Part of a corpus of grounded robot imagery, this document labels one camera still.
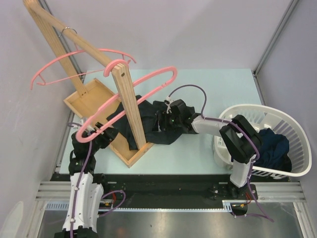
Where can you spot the dark green shorts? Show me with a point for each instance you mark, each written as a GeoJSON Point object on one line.
{"type": "Point", "coordinates": [153, 121]}

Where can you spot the white laundry basket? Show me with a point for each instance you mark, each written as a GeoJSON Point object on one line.
{"type": "Point", "coordinates": [262, 117]}

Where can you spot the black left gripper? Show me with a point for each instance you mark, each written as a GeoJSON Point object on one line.
{"type": "Point", "coordinates": [108, 136]}

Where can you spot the navy blue shorts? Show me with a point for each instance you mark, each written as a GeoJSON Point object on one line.
{"type": "Point", "coordinates": [274, 151]}

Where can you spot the pink plastic hanger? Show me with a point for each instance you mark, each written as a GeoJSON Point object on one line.
{"type": "Point", "coordinates": [121, 75]}

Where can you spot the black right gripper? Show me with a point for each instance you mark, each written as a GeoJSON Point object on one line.
{"type": "Point", "coordinates": [162, 115]}

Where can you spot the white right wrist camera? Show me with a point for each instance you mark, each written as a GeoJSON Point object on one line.
{"type": "Point", "coordinates": [168, 101]}

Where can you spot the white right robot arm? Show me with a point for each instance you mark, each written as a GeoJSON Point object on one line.
{"type": "Point", "coordinates": [242, 141]}

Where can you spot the wooden rack post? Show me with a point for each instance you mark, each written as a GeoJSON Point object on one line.
{"type": "Point", "coordinates": [48, 24]}

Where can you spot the aluminium rail with cable duct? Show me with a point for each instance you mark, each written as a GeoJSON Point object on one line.
{"type": "Point", "coordinates": [276, 192]}

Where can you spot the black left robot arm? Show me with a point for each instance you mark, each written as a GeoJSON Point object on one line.
{"type": "Point", "coordinates": [87, 188]}

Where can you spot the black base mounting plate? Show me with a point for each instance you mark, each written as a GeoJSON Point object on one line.
{"type": "Point", "coordinates": [173, 192]}

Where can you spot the pink hanger with green shorts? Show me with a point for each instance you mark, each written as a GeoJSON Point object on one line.
{"type": "Point", "coordinates": [69, 56]}

